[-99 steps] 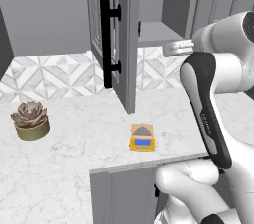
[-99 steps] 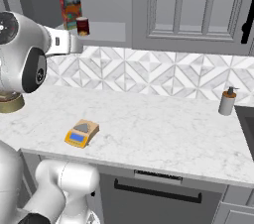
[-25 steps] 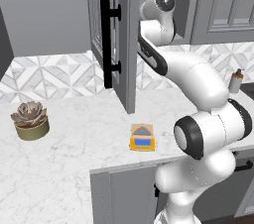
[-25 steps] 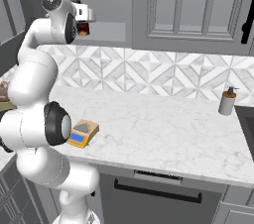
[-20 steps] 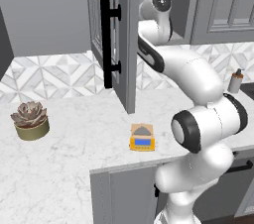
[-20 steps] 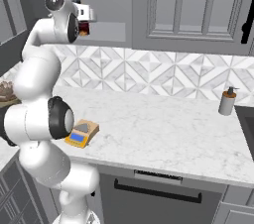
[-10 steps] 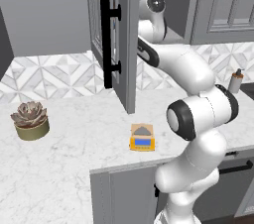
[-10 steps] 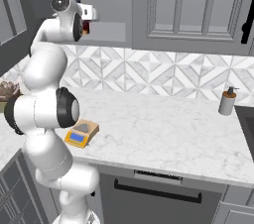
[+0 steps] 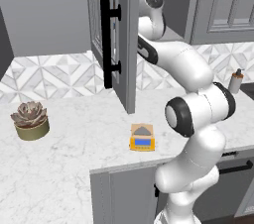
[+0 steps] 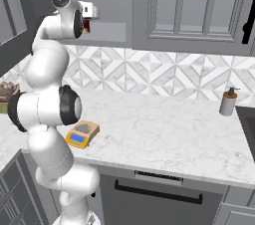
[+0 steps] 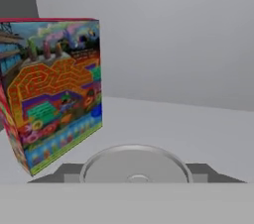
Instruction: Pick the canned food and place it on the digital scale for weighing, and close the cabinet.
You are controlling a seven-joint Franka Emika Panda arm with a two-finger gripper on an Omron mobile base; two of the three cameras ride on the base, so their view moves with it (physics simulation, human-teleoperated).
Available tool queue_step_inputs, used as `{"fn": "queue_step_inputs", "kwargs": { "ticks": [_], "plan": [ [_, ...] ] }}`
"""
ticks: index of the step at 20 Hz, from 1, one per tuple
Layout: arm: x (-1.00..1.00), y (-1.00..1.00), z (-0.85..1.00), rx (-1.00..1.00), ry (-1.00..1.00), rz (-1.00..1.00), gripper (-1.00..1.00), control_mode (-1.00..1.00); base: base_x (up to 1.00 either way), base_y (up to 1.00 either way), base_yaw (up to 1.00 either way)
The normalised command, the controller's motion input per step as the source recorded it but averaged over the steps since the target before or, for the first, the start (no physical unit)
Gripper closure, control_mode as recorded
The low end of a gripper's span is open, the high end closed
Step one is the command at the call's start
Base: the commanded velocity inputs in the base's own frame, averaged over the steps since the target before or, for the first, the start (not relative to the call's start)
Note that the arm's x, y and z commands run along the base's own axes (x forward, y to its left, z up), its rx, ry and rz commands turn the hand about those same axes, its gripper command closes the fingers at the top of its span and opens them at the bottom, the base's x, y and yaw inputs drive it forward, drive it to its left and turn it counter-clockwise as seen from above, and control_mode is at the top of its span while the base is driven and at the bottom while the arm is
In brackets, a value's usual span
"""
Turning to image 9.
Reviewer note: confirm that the grey base cabinet door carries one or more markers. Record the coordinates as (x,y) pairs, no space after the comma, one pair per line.
(129,195)

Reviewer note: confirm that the grey open cabinet door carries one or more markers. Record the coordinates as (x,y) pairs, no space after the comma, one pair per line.
(124,53)

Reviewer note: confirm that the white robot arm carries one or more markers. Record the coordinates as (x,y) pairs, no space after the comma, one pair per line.
(195,112)

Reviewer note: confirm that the grey closed cabinet door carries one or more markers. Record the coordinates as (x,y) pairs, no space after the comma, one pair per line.
(228,3)

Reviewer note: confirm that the succulent in olive pot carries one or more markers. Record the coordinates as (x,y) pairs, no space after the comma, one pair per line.
(30,120)

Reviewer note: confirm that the yellow digital scale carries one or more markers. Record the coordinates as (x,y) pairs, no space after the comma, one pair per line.
(142,137)

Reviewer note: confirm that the grey drawer front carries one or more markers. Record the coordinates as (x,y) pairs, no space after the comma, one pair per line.
(231,181)

